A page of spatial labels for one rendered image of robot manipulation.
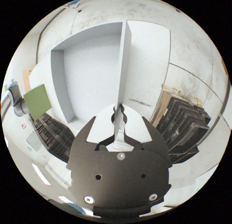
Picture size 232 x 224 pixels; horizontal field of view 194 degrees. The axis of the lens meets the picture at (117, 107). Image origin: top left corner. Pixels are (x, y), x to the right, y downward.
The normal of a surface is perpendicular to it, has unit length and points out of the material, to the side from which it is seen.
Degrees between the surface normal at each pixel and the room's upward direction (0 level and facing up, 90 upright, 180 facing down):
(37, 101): 90
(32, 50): 90
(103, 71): 2
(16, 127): 90
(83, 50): 2
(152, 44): 0
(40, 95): 90
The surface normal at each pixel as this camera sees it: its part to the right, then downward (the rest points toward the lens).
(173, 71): -0.29, 0.51
